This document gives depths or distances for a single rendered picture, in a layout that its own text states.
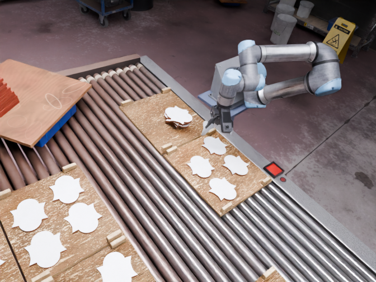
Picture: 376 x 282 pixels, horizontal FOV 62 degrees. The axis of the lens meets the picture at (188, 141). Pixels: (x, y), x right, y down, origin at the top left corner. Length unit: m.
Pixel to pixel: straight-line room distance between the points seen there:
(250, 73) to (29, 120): 1.00
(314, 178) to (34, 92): 2.38
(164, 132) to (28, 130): 0.63
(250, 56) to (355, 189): 2.09
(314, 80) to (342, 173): 1.82
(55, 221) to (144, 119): 0.70
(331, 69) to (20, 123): 1.41
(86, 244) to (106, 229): 0.09
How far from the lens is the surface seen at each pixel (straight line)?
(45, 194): 1.42
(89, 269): 1.23
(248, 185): 1.51
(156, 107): 1.80
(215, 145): 1.62
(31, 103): 1.68
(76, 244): 1.27
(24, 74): 1.89
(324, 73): 1.60
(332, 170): 3.29
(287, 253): 1.41
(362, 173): 3.46
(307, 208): 1.58
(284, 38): 5.11
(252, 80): 1.41
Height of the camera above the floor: 2.05
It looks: 44 degrees down
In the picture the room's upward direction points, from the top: 11 degrees clockwise
